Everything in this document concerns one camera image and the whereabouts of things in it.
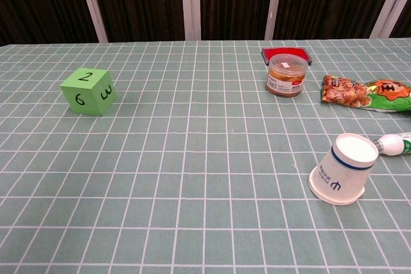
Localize green checkered tablecloth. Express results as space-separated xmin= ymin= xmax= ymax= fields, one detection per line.
xmin=0 ymin=37 xmax=411 ymax=274

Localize white frame post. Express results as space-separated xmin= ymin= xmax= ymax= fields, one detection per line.
xmin=369 ymin=0 xmax=411 ymax=39
xmin=264 ymin=0 xmax=285 ymax=40
xmin=180 ymin=0 xmax=202 ymax=41
xmin=75 ymin=0 xmax=109 ymax=44

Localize white and green tube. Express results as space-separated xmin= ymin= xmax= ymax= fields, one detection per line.
xmin=373 ymin=132 xmax=411 ymax=157

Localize green snack bag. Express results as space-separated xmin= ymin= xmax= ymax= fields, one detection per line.
xmin=320 ymin=74 xmax=411 ymax=114

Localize green numbered foam die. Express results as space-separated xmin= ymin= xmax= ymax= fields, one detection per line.
xmin=60 ymin=67 xmax=117 ymax=117

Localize clear plastic jar with snacks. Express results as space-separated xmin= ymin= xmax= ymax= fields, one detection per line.
xmin=265 ymin=54 xmax=308 ymax=98

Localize white paper cup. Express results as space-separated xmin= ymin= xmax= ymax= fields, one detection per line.
xmin=308 ymin=132 xmax=379 ymax=206

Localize red ink pad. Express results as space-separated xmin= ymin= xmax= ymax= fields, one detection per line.
xmin=260 ymin=47 xmax=313 ymax=65

